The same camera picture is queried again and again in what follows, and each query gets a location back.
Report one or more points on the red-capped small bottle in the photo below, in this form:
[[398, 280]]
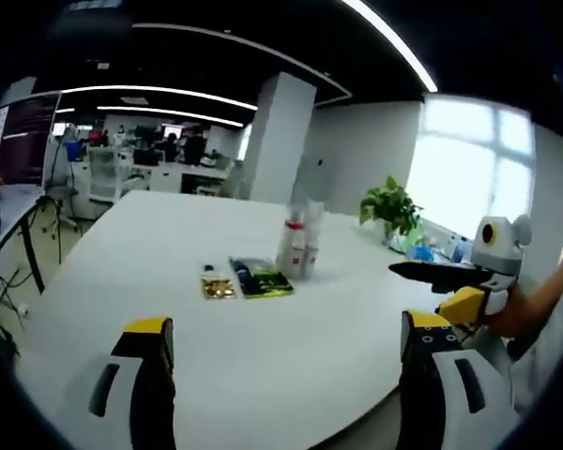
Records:
[[312, 248]]

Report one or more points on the green potted plant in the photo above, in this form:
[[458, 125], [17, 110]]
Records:
[[389, 206]]

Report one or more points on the straight ceiling light strip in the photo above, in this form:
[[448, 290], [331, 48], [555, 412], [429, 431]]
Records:
[[159, 89], [169, 111]]

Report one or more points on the white skincare bottle clear cap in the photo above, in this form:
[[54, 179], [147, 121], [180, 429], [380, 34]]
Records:
[[286, 246]]

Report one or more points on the purple screen monitor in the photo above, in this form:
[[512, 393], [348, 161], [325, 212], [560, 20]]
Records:
[[23, 140]]

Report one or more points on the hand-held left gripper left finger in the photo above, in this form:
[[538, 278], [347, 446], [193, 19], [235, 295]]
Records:
[[150, 375]]

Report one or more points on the small gold skincare sachet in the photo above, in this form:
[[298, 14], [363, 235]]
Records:
[[218, 288]]

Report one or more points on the white plant pot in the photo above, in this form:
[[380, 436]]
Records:
[[389, 232]]

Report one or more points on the clear skincare jar red lid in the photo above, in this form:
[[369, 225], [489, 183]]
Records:
[[295, 226]]

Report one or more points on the small black object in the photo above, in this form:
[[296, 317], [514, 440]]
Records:
[[208, 267]]

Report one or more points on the person's right hand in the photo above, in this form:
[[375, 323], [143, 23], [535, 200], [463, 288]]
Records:
[[518, 316]]

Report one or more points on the bright window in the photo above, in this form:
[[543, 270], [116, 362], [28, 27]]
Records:
[[460, 164]]

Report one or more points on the white office chair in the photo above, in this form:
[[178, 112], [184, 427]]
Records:
[[103, 173]]

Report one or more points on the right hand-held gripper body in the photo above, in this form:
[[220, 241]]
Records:
[[497, 255]]

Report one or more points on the green black skincare sachet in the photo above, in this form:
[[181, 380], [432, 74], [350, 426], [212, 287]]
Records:
[[263, 279]]

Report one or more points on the white desk black legs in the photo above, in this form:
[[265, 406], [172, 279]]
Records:
[[14, 201]]

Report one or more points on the blue water bottle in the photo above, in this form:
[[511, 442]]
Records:
[[459, 250]]

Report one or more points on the long curved ceiling light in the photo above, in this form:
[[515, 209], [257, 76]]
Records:
[[394, 40]]

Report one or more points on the blue tissue packet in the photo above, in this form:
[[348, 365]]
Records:
[[420, 254]]

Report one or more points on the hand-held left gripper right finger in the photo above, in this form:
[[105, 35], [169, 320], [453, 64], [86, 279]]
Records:
[[431, 389]]

